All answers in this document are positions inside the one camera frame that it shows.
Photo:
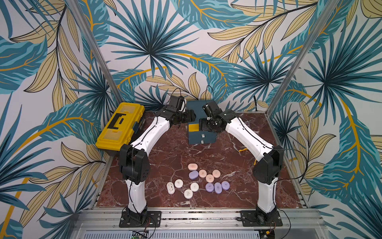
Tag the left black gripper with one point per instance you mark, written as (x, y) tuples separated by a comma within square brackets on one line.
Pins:
[(190, 116)]

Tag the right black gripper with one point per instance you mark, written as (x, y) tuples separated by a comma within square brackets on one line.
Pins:
[(204, 125)]

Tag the teal drawer cabinet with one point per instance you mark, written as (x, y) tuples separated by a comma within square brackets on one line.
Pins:
[(200, 137)]

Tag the yellow top drawer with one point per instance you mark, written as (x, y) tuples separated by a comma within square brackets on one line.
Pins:
[(194, 127)]

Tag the purple oval case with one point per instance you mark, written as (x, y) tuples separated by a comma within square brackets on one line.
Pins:
[(218, 188)]

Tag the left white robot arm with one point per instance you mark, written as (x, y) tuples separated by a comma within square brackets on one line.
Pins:
[(134, 157)]

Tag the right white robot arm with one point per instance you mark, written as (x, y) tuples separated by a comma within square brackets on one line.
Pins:
[(268, 158)]

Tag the pink round case right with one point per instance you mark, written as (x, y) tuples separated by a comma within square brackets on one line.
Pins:
[(216, 173)]

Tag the pink round case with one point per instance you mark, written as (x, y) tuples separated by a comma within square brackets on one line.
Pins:
[(210, 178), (216, 173), (202, 173)]

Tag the pink oval earphone case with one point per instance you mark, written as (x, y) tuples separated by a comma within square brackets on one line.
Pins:
[(193, 167)]

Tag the pink round case left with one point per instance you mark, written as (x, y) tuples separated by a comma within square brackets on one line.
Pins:
[(202, 173)]

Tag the pink round case middle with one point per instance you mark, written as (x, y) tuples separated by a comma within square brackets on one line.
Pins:
[(210, 178)]

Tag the purple earphone case upper left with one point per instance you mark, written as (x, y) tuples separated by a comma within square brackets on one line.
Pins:
[(193, 175)]

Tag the yellow black toolbox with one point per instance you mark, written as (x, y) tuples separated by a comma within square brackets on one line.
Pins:
[(124, 126)]

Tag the white round case right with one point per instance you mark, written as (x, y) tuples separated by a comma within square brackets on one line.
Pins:
[(194, 187)]

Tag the white round case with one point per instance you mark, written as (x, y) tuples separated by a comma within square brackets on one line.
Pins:
[(194, 187), (188, 194), (179, 183)]

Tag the white round case upper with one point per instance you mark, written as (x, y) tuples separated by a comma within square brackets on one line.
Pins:
[(179, 183)]

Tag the white oval earphone case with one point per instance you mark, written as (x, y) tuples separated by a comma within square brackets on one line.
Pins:
[(170, 188)]

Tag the white round case lower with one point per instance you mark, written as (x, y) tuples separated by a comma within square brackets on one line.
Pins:
[(188, 194)]

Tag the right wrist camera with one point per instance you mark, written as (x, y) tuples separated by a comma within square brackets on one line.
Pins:
[(212, 110)]

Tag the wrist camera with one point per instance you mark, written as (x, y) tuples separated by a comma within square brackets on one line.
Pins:
[(212, 110), (176, 104)]

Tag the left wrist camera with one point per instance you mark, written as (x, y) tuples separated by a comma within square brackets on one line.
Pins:
[(176, 104)]

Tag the yellow handled pliers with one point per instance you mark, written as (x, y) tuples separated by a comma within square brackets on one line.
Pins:
[(246, 149)]

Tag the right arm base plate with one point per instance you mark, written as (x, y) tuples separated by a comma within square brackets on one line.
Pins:
[(257, 218)]

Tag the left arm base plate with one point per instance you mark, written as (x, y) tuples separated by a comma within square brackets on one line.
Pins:
[(149, 219)]

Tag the left aluminium frame post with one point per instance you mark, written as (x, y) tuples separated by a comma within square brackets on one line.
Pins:
[(86, 30)]

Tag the aluminium frame post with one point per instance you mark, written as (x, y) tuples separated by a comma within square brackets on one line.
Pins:
[(311, 38), (86, 30)]

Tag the aluminium front rail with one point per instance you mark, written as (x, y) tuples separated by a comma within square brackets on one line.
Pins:
[(200, 223)]

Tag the right aluminium frame post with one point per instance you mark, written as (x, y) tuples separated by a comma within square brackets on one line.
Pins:
[(311, 38)]

